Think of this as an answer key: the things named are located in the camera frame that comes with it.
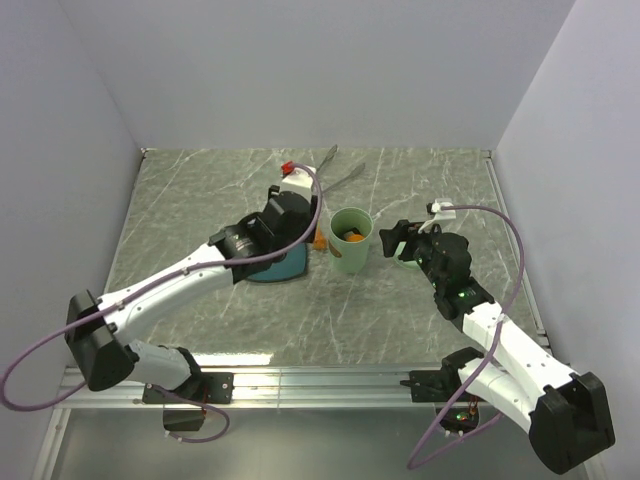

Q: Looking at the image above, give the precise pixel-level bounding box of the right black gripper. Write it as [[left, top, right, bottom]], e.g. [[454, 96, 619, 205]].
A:
[[379, 219, 445, 290]]

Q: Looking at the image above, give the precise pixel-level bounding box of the orange fried shrimp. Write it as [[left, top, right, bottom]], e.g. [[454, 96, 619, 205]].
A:
[[312, 227, 328, 251]]

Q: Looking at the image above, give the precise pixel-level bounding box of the teal square plate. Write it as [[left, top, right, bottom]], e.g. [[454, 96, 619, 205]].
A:
[[247, 243, 308, 284]]

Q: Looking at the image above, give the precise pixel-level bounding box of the white sushi roll piece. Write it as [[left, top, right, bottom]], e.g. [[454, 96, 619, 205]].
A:
[[342, 229, 360, 240]]

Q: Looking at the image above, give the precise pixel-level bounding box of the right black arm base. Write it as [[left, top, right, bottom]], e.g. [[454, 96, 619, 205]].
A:
[[400, 347, 484, 437]]

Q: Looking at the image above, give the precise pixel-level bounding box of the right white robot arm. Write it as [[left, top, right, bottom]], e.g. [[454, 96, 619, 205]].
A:
[[380, 220, 615, 474]]

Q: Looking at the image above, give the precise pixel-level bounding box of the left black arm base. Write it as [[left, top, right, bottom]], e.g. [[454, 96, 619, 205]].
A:
[[142, 347, 234, 444]]

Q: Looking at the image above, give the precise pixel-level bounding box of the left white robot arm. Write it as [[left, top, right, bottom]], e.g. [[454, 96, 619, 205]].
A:
[[65, 187, 319, 402]]

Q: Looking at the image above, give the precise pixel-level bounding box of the mint green canister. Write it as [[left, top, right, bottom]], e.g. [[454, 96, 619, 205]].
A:
[[328, 207, 374, 274]]

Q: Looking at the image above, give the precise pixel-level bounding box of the mint green lid brown handle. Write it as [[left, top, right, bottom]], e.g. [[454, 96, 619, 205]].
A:
[[394, 256, 419, 270]]

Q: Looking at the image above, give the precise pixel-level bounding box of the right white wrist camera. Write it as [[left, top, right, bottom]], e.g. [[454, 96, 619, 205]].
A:
[[418, 198, 456, 233]]

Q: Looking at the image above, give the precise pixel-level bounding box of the aluminium right side rail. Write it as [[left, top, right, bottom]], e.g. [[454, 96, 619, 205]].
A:
[[480, 148, 559, 364]]

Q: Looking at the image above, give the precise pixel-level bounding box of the aluminium rail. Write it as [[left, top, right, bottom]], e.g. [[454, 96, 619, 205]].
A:
[[480, 148, 559, 364], [54, 363, 440, 409]]

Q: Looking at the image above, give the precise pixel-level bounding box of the aluminium front rail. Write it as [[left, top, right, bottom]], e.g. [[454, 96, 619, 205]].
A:
[[54, 363, 440, 409]]

